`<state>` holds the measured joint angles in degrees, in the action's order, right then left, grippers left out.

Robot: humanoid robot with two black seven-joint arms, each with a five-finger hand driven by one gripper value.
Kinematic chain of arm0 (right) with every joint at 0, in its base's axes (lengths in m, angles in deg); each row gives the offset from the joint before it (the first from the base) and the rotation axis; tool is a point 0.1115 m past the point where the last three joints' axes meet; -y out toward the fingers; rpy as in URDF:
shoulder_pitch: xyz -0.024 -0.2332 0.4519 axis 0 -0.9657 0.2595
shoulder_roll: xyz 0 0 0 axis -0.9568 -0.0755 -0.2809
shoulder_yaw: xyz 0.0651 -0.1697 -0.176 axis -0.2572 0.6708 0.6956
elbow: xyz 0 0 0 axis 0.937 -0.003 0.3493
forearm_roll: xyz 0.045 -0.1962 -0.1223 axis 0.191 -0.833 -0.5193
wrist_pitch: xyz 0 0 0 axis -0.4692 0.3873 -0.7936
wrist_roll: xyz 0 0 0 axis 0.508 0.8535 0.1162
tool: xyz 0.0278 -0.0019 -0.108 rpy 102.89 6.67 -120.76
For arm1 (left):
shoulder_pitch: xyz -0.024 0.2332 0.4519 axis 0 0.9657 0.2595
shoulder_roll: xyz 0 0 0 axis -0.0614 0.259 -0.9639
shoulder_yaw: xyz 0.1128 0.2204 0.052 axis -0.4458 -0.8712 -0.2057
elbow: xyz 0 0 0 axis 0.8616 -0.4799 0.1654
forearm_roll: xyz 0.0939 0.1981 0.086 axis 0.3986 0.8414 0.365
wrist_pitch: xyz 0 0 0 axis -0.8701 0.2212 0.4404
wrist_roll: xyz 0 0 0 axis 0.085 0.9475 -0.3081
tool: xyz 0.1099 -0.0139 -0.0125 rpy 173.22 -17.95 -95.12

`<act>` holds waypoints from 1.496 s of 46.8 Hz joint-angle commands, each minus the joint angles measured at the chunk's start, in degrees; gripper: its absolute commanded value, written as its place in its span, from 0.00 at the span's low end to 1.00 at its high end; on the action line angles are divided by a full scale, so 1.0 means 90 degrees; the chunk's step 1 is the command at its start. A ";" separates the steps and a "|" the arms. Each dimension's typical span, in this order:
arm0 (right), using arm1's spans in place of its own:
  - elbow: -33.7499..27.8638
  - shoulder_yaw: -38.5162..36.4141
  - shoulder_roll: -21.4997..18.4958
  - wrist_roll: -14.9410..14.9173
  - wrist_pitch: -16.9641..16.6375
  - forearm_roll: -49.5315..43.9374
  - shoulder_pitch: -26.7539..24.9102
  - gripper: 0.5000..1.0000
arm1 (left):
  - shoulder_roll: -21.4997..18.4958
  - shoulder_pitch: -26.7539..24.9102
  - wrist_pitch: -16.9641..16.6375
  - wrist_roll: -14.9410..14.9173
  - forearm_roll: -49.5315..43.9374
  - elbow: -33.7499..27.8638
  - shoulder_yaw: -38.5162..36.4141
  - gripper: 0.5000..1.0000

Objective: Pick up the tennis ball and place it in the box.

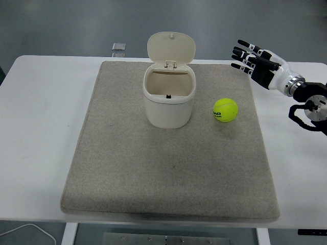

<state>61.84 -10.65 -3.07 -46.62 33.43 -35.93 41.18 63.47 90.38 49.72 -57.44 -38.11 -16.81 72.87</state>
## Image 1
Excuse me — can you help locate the beige fabric mat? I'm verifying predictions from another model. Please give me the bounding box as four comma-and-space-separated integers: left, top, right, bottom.
60, 60, 281, 222

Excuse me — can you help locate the black table control panel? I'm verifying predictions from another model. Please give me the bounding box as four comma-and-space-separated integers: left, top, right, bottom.
297, 229, 327, 235

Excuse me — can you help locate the grey metal plate with screws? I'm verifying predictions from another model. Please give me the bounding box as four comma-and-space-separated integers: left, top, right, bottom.
103, 232, 232, 245

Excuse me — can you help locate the white cable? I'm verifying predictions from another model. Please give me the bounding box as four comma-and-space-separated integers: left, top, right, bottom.
0, 223, 56, 245

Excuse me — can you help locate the yellow tennis ball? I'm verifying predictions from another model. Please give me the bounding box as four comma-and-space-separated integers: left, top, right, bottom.
213, 98, 239, 123

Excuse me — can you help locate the cream plastic bin with lid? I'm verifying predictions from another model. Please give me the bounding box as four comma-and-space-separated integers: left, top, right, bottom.
142, 31, 197, 129

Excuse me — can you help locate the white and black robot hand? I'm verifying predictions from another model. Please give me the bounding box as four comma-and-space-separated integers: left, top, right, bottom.
230, 39, 295, 91

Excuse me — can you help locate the white table leg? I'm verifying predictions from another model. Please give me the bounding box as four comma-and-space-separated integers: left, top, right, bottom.
256, 228, 270, 245
62, 223, 79, 245

